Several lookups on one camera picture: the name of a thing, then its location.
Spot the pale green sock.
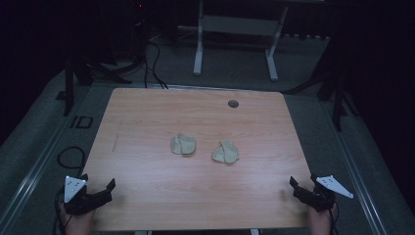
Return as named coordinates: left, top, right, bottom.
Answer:
left=211, top=140, right=240, bottom=165
left=170, top=132, right=197, bottom=156

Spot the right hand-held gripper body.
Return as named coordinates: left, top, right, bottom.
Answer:
left=293, top=174, right=354, bottom=212

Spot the white metal desk frame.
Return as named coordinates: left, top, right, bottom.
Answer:
left=177, top=0, right=290, bottom=82

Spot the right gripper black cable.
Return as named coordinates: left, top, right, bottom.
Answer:
left=328, top=202, right=341, bottom=235

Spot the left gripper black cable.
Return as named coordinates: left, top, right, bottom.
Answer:
left=53, top=186, right=71, bottom=235

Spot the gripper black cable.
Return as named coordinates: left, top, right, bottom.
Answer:
left=53, top=186, right=71, bottom=235
left=328, top=202, right=341, bottom=235

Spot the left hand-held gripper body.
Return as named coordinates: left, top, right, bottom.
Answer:
left=63, top=175, right=114, bottom=215

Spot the black floor cables bundle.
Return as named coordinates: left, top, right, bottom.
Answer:
left=142, top=40, right=169, bottom=90

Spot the person's left hand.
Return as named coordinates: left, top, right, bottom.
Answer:
left=60, top=204, right=96, bottom=235

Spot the black metal stand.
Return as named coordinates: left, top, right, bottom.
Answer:
left=56, top=48, right=134, bottom=118
left=283, top=32, right=360, bottom=132

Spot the grey metal floor rail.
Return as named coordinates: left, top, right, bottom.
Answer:
left=321, top=101, right=391, bottom=235
left=0, top=85, right=96, bottom=235

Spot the person's right hand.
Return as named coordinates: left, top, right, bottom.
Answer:
left=306, top=204, right=338, bottom=235

